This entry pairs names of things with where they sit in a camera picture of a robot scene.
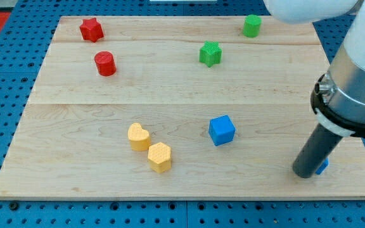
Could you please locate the red cylinder block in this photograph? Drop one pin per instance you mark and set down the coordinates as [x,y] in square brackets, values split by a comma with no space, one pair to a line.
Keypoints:
[105,63]

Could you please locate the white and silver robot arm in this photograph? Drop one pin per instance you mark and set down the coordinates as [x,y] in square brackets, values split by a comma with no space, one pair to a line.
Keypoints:
[338,99]

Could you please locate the red star block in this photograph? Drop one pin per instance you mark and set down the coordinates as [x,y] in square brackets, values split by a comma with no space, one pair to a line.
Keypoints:
[91,30]

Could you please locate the wooden board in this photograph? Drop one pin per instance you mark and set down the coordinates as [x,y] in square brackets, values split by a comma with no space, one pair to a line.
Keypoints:
[71,142]

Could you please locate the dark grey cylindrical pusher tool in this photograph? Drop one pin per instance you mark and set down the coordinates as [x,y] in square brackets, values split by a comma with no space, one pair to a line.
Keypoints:
[315,151]

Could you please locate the yellow heart block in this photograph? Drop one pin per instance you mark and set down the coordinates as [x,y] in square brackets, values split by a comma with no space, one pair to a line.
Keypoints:
[139,138]

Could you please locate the green star block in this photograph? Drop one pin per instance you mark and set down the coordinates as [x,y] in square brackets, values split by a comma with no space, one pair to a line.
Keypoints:
[210,53]

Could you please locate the green cylinder block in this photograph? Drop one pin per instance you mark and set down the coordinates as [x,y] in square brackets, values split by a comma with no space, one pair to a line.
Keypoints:
[251,26]

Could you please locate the blue cube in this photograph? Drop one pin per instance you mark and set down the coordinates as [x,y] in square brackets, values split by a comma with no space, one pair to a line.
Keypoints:
[221,130]

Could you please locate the small blue block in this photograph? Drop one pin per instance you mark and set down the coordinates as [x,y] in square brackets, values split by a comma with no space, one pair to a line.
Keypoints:
[322,167]

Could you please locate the yellow hexagon block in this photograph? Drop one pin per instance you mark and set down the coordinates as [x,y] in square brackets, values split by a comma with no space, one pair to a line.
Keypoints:
[159,157]

